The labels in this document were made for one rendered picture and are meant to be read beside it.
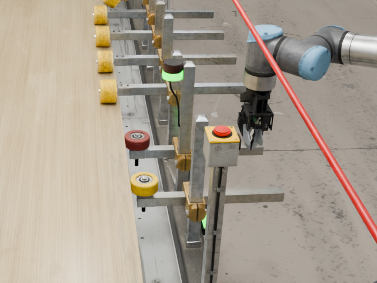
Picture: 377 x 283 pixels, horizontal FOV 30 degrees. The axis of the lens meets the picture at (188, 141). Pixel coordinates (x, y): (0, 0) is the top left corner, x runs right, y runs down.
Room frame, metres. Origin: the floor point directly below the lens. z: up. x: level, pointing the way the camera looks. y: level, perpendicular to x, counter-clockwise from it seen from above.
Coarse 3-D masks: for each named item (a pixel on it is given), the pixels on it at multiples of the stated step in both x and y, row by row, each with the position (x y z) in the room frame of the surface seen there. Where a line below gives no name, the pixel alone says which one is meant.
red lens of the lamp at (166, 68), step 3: (165, 66) 1.88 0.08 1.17; (168, 66) 1.87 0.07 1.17; (171, 66) 1.87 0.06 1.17; (174, 66) 1.87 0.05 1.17; (177, 66) 1.87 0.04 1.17; (180, 66) 1.88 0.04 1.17; (165, 69) 1.88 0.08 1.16; (168, 69) 1.87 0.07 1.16; (171, 69) 1.87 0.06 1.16; (174, 69) 1.87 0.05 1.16; (177, 69) 1.87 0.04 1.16; (180, 69) 1.88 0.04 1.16; (168, 72) 1.87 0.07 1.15; (171, 72) 1.87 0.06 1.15; (174, 72) 1.87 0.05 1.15; (177, 72) 1.87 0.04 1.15
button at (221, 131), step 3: (216, 126) 1.42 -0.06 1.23; (219, 126) 1.42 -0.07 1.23; (222, 126) 1.42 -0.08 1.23; (225, 126) 1.42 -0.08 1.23; (216, 129) 1.40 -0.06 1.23; (219, 129) 1.40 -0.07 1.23; (222, 129) 1.40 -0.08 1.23; (225, 129) 1.40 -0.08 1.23; (228, 129) 1.41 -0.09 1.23; (216, 132) 1.39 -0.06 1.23; (219, 132) 1.39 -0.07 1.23; (222, 132) 1.39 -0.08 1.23; (225, 132) 1.39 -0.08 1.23; (228, 132) 1.39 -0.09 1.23; (219, 135) 1.39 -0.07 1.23; (222, 135) 1.39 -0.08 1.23; (225, 135) 1.39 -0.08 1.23
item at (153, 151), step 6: (258, 144) 1.99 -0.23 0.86; (132, 150) 1.90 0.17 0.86; (144, 150) 1.91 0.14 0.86; (150, 150) 1.91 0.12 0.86; (156, 150) 1.92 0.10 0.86; (162, 150) 1.92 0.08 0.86; (168, 150) 1.92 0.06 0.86; (240, 150) 1.96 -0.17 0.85; (246, 150) 1.97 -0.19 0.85; (252, 150) 1.97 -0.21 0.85; (258, 150) 1.98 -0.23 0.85; (132, 156) 1.90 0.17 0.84; (138, 156) 1.91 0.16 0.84; (144, 156) 1.91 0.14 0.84; (150, 156) 1.91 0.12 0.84; (156, 156) 1.92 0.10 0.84; (162, 156) 1.92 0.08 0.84; (168, 156) 1.92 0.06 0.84
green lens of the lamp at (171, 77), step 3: (162, 72) 1.89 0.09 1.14; (162, 75) 1.89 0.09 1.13; (165, 75) 1.88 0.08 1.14; (168, 75) 1.87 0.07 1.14; (171, 75) 1.87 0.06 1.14; (174, 75) 1.87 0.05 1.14; (177, 75) 1.87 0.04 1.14; (180, 75) 1.88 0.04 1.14; (165, 78) 1.88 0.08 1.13; (168, 78) 1.87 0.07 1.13; (171, 78) 1.87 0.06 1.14; (174, 78) 1.87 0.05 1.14; (177, 78) 1.87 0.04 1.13; (180, 78) 1.88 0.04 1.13
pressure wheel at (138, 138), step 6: (132, 132) 1.94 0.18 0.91; (138, 132) 1.95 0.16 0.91; (144, 132) 1.95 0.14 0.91; (126, 138) 1.90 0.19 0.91; (132, 138) 1.91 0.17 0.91; (138, 138) 1.91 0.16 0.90; (144, 138) 1.91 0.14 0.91; (126, 144) 1.90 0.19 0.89; (132, 144) 1.88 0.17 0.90; (138, 144) 1.88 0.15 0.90; (144, 144) 1.89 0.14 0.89; (138, 150) 1.88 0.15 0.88; (138, 162) 1.92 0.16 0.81
